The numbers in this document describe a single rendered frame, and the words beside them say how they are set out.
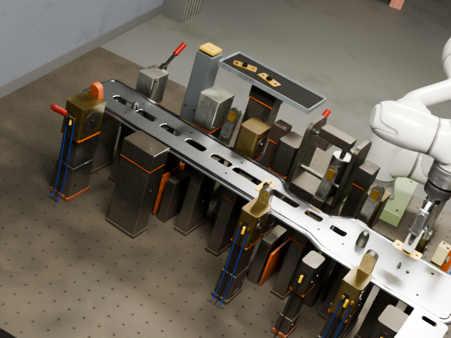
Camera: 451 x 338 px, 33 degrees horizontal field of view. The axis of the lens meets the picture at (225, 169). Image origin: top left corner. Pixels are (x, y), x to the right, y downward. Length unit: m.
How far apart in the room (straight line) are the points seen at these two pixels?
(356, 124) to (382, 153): 2.23
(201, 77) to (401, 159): 0.82
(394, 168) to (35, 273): 1.41
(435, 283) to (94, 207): 1.11
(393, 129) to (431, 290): 0.52
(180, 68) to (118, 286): 2.98
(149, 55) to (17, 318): 3.26
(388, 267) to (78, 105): 1.05
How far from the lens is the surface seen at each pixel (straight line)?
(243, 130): 2.51
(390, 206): 3.03
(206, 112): 2.57
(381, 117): 2.02
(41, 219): 2.52
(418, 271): 2.33
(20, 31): 4.33
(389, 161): 2.98
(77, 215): 2.56
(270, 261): 2.42
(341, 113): 5.25
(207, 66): 2.75
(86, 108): 2.42
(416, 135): 2.02
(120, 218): 2.52
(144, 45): 5.33
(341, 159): 2.46
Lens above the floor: 2.31
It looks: 33 degrees down
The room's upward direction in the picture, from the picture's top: 18 degrees clockwise
